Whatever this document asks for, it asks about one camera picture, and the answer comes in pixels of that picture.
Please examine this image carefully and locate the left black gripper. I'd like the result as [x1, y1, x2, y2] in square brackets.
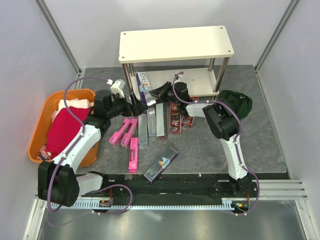
[106, 92, 148, 119]

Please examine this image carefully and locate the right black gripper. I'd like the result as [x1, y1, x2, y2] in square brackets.
[150, 81, 180, 105]

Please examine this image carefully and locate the silver red toothpaste box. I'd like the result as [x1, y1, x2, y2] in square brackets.
[155, 103, 167, 141]

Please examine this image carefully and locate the purple silver toothpaste box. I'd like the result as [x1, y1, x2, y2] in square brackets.
[135, 72, 156, 107]
[144, 147, 178, 183]

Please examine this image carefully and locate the red 3d toothpaste box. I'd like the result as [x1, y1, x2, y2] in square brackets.
[181, 96, 199, 128]
[169, 102, 182, 135]

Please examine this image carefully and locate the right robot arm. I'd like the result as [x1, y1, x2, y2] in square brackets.
[150, 81, 259, 197]

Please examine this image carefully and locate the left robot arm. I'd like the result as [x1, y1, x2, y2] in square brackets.
[37, 90, 148, 207]

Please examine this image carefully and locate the silver toothpaste box small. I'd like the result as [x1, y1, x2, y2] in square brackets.
[138, 114, 148, 147]

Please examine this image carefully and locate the pink toothpaste box middle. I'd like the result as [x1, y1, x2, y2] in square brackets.
[120, 118, 138, 148]

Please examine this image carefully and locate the pink toothpaste box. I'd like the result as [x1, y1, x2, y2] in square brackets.
[128, 137, 139, 173]
[120, 118, 138, 148]
[108, 117, 131, 146]

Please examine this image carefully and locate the silver Protefix toothpaste box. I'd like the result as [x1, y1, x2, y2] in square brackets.
[146, 107, 157, 137]

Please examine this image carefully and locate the pink toothpaste box lower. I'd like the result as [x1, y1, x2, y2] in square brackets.
[128, 137, 139, 173]

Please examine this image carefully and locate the pink toothpaste box left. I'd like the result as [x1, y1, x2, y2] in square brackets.
[108, 117, 131, 146]

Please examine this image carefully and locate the red cloth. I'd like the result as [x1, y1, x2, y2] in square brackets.
[45, 107, 82, 159]

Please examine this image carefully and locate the black baseball cap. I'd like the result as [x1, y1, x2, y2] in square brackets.
[218, 90, 253, 120]

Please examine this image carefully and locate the orange plastic bin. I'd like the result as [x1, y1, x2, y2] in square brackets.
[27, 88, 95, 164]

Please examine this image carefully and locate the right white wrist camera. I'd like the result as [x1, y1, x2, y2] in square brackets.
[173, 71, 184, 82]

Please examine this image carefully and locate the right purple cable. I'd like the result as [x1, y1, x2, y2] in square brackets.
[173, 74, 261, 218]

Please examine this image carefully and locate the purple cable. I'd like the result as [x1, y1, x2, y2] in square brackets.
[173, 74, 261, 218]
[46, 76, 133, 227]

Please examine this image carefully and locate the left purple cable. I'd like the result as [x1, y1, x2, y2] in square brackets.
[46, 76, 133, 227]

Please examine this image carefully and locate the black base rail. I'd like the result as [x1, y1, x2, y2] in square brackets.
[81, 172, 260, 201]

